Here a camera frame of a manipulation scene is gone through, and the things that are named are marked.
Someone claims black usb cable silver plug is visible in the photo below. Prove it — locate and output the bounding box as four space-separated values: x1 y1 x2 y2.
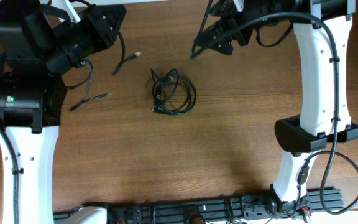
112 32 142 75

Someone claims black thin usb cable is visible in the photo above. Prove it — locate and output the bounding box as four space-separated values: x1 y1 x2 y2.
65 58 112 112

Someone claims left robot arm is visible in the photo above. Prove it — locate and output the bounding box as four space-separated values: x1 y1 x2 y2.
0 1 126 223

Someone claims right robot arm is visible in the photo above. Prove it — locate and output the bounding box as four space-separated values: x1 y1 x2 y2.
191 0 358 218

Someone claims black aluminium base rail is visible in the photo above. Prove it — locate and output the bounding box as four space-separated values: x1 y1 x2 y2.
53 188 344 224

